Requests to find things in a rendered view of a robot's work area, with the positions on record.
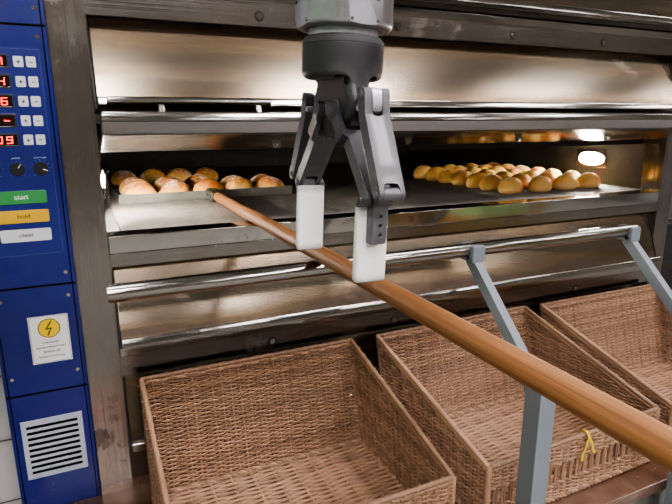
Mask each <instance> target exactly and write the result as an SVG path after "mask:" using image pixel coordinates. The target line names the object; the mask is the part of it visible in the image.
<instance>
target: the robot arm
mask: <svg viewBox="0 0 672 504"><path fill-rule="evenodd" d="M393 9H394V0H295V22H294V25H295V26H296V28H297V29H298V30H299V31H301V32H303V33H306V34H309V35H307V36H305V38H304V39H303V40H302V75H303V77H304V78H305V79H308V80H315V81H316V82H317V88H316V93H310V92H303V94H302V102H301V115H300V120H299V125H298V130H297V135H296V141H295V146H294V151H293V156H292V161H291V166H290V171H289V176H290V178H291V179H295V184H296V186H297V207H296V248H297V249H298V250H304V249H318V248H322V247H323V212H324V187H323V186H325V184H322V183H324V180H323V179H322V176H323V173H324V171H325V169H326V166H327V164H328V161H329V159H330V156H331V154H332V151H333V149H334V146H335V144H336V143H337V142H339V143H340V144H342V145H343V146H344V148H345V151H346V154H347V157H348V160H349V163H350V166H351V169H352V173H353V176H354V179H355V182H356V185H357V188H358V191H359V194H360V198H359V199H358V200H357V202H356V203H357V204H355V226H354V250H353V274H352V281H353V282H355V283H361V282H371V281H380V280H383V279H384V277H385V259H386V241H387V223H388V209H389V206H392V204H393V203H396V202H402V201H404V200H405V196H406V193H405V187H404V182H403V177H402V172H401V167H400V162H399V157H398V152H397V147H396V142H395V137H394V132H393V127H392V122H391V117H390V91H389V89H388V88H374V87H369V83H371V82H377V81H379V80H380V79H381V78H382V73H383V52H384V43H383V42H382V40H381V39H380V38H378V36H382V35H386V34H388V33H389V32H390V31H391V30H392V27H393ZM312 115H313V116H312ZM375 115H376V116H375ZM389 184H391V187H390V186H389ZM371 191H372V192H371Z"/></svg>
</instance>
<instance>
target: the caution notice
mask: <svg viewBox="0 0 672 504"><path fill-rule="evenodd" d="M27 323H28V330H29V337H30V344H31V351H32V358H33V365H37V364H43V363H50V362H56V361H62V360H68V359H73V356H72V348H71V340H70V332H69V324H68V315H67V313H62V314H55V315H47V316H39V317H32V318H27Z"/></svg>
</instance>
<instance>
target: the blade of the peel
mask: <svg viewBox="0 0 672 504"><path fill-rule="evenodd" d="M111 190H112V192H113V194H114V195H115V197H116V199H117V201H118V202H119V204H134V203H150V202H166V201H182V200H198V199H207V197H206V190H199V191H181V192H163V193H145V194H127V195H122V194H121V193H120V192H119V189H111ZM219 190H221V191H223V194H224V195H226V196H228V197H230V198H231V197H247V196H263V195H279V194H292V185H284V186H272V187H254V188H236V189H219Z"/></svg>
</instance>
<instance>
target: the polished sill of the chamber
mask: <svg viewBox="0 0 672 504"><path fill-rule="evenodd" d="M658 196H659V191H652V190H631V191H619V192H606V193H594V194H581V195H568V196H556V197H543V198H531V199H518V200H505V201H493V202H480V203H468V204H455V205H442V206H430V207H417V208H404V209H392V210H388V223H387V228H394V227H405V226H415V225H426V224H436V223H447V222H457V221H468V220H478V219H489V218H499V217H510V216H520V215H531V214H542V213H552V212H563V211H573V210H584V209H594V208H605V207H615V206H626V205H636V204H647V203H657V202H658ZM272 220H274V221H276V222H278V223H280V224H282V225H284V226H286V227H288V228H289V229H291V230H293V231H295V232H296V217H291V218H278V219H272ZM354 226H355V212H354V213H341V214H329V215H323V234H331V233H342V232H352V231H354ZM107 237H108V247H109V254H120V253H131V252H142V251H152V250H163V249H173V248H184V247H194V246H205V245H215V244H226V243H236V242H247V241H257V240H268V239H278V238H277V237H275V236H273V235H272V234H270V233H268V232H267V231H265V230H263V229H261V228H260V227H258V226H256V225H255V224H253V223H251V222H250V221H241V222H228V223H215V224H203V225H190V226H178V227H165V228H152V229H140V230H127V231H114V232H107Z"/></svg>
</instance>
